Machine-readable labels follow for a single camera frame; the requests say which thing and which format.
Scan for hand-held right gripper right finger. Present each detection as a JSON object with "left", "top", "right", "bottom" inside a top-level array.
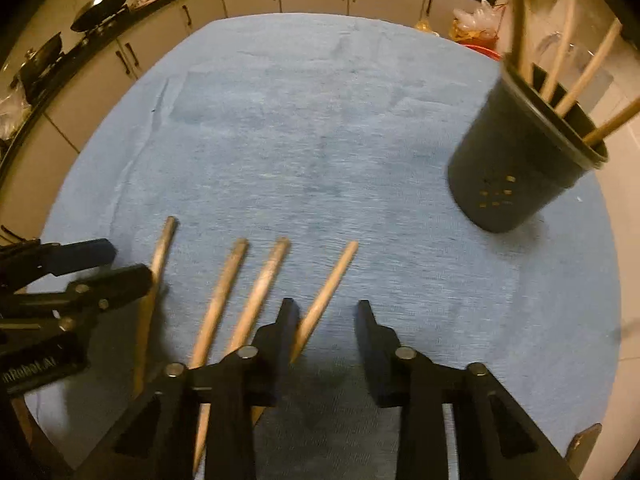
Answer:
[{"left": 355, "top": 300, "right": 576, "bottom": 480}]

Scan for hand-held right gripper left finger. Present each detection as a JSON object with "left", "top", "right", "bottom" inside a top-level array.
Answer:
[{"left": 75, "top": 297, "right": 301, "bottom": 480}]

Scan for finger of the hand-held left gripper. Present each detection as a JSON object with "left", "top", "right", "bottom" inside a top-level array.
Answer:
[
  {"left": 0, "top": 238, "right": 119, "bottom": 289},
  {"left": 0, "top": 265, "right": 154, "bottom": 334}
]

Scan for black utensil holder cup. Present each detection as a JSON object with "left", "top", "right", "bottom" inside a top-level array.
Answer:
[{"left": 446, "top": 57, "right": 610, "bottom": 234}]

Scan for person's left forearm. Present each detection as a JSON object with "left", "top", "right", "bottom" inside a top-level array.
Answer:
[{"left": 10, "top": 397, "right": 39, "bottom": 449}]

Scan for clear plastic bag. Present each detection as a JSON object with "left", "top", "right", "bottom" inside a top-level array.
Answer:
[{"left": 0, "top": 92, "right": 31, "bottom": 141}]

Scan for steel cooking pot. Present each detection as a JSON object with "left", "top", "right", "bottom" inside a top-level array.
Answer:
[{"left": 17, "top": 32, "right": 66, "bottom": 102}]

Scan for blue towel table cover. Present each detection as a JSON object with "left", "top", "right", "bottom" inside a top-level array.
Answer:
[{"left": 25, "top": 12, "right": 623, "bottom": 480}]

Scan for brown wooden object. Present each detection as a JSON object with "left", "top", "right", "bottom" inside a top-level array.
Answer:
[{"left": 565, "top": 422, "right": 604, "bottom": 477}]

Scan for red floor basin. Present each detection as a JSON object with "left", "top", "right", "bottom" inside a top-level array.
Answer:
[{"left": 460, "top": 40, "right": 504, "bottom": 62}]

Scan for crumpled plastic bags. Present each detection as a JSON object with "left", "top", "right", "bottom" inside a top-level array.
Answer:
[{"left": 450, "top": 0, "right": 504, "bottom": 43}]

